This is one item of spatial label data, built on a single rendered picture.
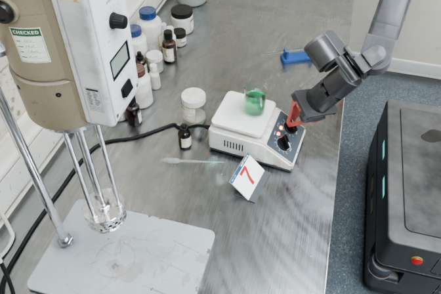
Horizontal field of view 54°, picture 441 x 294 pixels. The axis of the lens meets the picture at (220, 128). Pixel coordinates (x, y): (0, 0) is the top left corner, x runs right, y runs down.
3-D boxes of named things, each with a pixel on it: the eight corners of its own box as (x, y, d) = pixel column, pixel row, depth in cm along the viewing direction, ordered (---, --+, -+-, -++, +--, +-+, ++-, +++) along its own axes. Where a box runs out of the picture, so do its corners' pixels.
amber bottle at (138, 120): (131, 128, 106) (126, 103, 100) (126, 121, 108) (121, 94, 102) (144, 123, 107) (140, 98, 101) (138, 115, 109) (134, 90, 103)
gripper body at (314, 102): (288, 95, 91) (310, 75, 86) (320, 91, 97) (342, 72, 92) (302, 121, 89) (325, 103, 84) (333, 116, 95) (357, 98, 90)
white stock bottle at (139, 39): (151, 67, 123) (146, 32, 115) (128, 71, 122) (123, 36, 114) (147, 54, 128) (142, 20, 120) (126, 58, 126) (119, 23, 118)
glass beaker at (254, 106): (239, 105, 100) (241, 77, 94) (262, 103, 100) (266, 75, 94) (244, 123, 95) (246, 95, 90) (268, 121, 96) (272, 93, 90)
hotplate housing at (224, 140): (304, 135, 105) (310, 111, 99) (291, 174, 96) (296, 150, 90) (219, 112, 110) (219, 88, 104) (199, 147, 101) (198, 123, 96)
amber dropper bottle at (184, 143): (176, 144, 102) (174, 123, 97) (186, 138, 104) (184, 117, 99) (184, 151, 101) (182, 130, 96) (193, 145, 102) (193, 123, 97)
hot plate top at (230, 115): (276, 104, 101) (277, 102, 100) (261, 139, 93) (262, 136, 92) (228, 92, 104) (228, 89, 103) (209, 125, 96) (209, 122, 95)
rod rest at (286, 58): (311, 52, 129) (313, 42, 127) (315, 59, 127) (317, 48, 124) (279, 57, 127) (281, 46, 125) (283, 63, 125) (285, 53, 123)
